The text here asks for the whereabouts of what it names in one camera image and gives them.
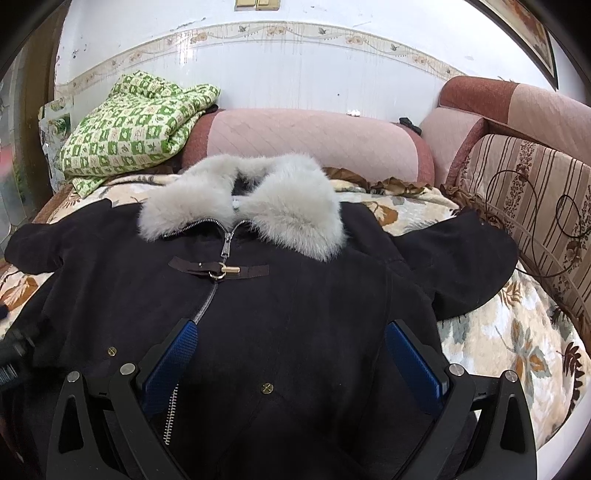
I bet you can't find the black coat with fur collar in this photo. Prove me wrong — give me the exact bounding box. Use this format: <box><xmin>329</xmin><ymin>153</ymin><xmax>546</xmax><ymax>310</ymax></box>
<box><xmin>1</xmin><ymin>155</ymin><xmax>519</xmax><ymax>479</ymax></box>

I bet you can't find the leaf pattern fleece blanket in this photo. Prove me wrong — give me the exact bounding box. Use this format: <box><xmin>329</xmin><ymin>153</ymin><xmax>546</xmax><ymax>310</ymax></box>
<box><xmin>0</xmin><ymin>168</ymin><xmax>591</xmax><ymax>451</ymax></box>

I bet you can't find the floral plastic bag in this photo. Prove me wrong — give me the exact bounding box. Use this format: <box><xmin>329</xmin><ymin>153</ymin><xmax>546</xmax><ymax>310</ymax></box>
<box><xmin>38</xmin><ymin>96</ymin><xmax>74</xmax><ymax>193</ymax></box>

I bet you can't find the striped floral brown cushion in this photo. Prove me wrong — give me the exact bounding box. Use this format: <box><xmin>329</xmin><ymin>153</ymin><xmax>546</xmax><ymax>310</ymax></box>
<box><xmin>443</xmin><ymin>134</ymin><xmax>591</xmax><ymax>343</ymax></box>

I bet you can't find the green white patterned folded quilt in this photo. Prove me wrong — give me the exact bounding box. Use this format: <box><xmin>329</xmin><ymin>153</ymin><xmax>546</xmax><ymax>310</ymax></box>
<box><xmin>58</xmin><ymin>71</ymin><xmax>221</xmax><ymax>198</ymax></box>

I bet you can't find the pink brown quilted headboard cushion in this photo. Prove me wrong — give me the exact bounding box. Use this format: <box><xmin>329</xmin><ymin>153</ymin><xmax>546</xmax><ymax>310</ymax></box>
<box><xmin>420</xmin><ymin>76</ymin><xmax>590</xmax><ymax>186</ymax></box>

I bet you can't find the small black device on pillow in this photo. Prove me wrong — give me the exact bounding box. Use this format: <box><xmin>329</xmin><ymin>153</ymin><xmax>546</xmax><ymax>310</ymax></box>
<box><xmin>399</xmin><ymin>117</ymin><xmax>422</xmax><ymax>136</ymax></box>

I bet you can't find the thin black cable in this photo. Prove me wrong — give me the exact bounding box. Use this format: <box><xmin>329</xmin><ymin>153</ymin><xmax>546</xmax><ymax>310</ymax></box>
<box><xmin>479</xmin><ymin>169</ymin><xmax>591</xmax><ymax>279</ymax></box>

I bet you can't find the beige wall switch plate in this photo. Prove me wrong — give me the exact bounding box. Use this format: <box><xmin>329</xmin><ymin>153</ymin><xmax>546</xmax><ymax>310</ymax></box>
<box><xmin>235</xmin><ymin>0</ymin><xmax>280</xmax><ymax>11</ymax></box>

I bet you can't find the framed wall picture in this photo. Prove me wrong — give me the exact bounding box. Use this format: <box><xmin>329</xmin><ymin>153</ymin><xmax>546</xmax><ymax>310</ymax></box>
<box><xmin>480</xmin><ymin>0</ymin><xmax>558</xmax><ymax>90</ymax></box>

